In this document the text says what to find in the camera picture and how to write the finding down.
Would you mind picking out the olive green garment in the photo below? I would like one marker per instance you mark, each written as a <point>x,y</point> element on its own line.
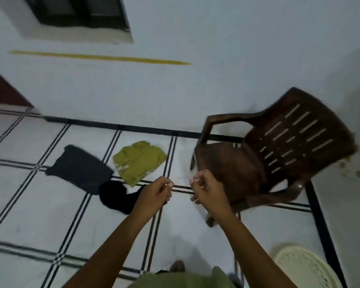
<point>138,161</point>

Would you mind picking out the white thin cloth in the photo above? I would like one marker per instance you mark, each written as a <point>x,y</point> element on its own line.
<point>184,227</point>

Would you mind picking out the person's olive green shirt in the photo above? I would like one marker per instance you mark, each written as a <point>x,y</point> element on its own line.
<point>183,280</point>

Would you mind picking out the person's right forearm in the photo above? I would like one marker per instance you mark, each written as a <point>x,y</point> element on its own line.
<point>252,251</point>

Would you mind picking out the person's right hand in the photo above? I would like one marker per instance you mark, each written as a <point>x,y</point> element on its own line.
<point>211,193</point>

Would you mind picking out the brown wooden door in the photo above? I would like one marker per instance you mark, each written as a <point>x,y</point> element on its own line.
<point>4,91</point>

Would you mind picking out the brown plastic armchair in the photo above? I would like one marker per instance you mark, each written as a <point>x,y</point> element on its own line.
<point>258,164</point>

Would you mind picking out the white plastic laundry basket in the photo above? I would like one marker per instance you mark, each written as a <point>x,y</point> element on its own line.
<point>306,268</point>

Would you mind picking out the dark grey garment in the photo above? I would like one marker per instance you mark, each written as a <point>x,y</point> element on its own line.
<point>79,170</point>

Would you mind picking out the person's foot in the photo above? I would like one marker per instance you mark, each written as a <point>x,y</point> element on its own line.
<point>177,266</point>

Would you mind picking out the black garment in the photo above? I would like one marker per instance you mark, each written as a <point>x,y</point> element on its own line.
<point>117,196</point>

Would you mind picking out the person's left fingers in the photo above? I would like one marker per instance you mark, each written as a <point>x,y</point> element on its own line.
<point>164,186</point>

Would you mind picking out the dark framed window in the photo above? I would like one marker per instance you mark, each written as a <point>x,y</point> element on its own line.
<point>78,11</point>

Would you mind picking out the person's left forearm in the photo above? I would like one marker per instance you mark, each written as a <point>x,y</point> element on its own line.
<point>108,254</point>

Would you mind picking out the person's right fingers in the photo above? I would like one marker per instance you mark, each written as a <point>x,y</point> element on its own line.
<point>199,184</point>

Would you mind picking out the person's left hand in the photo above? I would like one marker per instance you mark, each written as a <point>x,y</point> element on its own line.
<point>150,197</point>

